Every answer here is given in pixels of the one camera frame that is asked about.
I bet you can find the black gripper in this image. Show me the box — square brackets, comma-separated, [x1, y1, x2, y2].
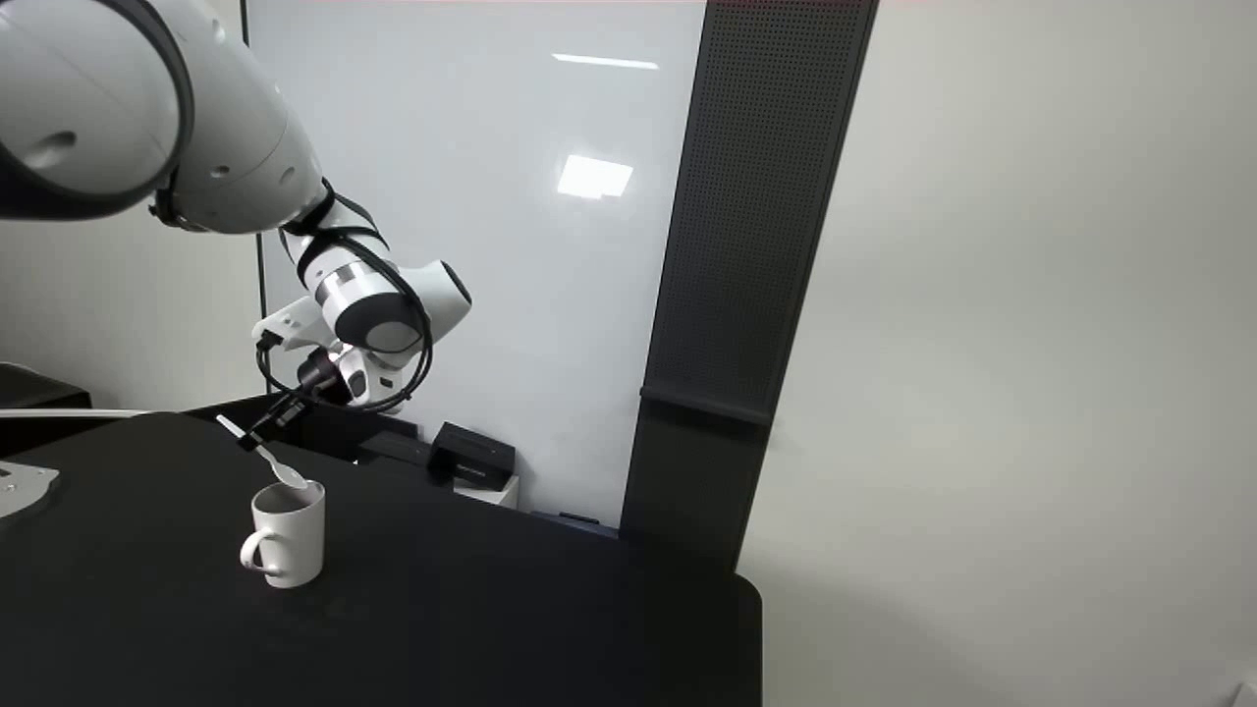
[212, 325, 398, 452]

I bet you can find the white ceramic mug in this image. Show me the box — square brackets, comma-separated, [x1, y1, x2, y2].
[237, 481, 331, 594]

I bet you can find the small black box device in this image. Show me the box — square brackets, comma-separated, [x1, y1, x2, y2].
[429, 418, 520, 495]

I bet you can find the black low partition panel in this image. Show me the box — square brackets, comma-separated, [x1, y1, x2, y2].
[0, 363, 93, 412]

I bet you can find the silver metal mounting plate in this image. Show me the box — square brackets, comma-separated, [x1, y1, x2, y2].
[0, 459, 64, 527]

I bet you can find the glossy whiteboard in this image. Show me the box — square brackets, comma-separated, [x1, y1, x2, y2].
[240, 0, 712, 535]

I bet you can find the dark vertical pillar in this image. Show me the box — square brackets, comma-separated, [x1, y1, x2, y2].
[617, 0, 885, 581]

